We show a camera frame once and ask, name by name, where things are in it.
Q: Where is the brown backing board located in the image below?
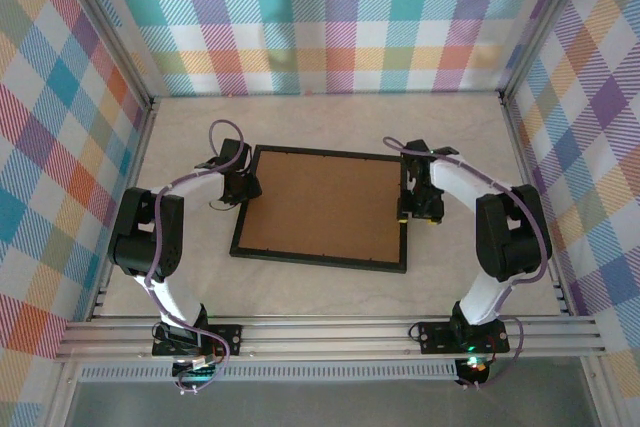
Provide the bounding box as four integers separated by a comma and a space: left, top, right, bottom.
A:
238, 149, 403, 265

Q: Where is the black picture frame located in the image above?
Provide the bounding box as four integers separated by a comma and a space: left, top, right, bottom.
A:
228, 143, 409, 277

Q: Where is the small green-lit circuit board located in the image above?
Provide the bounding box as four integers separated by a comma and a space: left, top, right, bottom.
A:
458, 354, 492, 377
172, 354, 224, 381

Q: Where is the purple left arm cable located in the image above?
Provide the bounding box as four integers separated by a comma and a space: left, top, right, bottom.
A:
143, 118, 252, 396

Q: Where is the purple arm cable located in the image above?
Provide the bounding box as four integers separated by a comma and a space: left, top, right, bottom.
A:
382, 135, 546, 391
143, 118, 252, 396

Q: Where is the aluminium side rail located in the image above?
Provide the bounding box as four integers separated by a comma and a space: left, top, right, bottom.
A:
88, 96, 162, 322
499, 91, 575, 317

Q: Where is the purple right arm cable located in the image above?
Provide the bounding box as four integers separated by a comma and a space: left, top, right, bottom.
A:
382, 135, 546, 391

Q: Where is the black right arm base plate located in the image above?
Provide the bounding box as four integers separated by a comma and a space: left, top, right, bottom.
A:
416, 320, 511, 354

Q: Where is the aluminium mounting rail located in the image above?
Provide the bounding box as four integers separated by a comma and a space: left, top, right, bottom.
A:
54, 315, 609, 361

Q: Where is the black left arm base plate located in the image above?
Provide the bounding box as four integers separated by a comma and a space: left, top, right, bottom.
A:
151, 324, 244, 356

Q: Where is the grey slotted cable duct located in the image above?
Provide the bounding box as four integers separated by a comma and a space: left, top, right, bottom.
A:
77, 359, 461, 383

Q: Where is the aluminium corner post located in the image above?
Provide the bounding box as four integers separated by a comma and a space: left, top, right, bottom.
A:
52, 0, 157, 111
498, 0, 600, 98

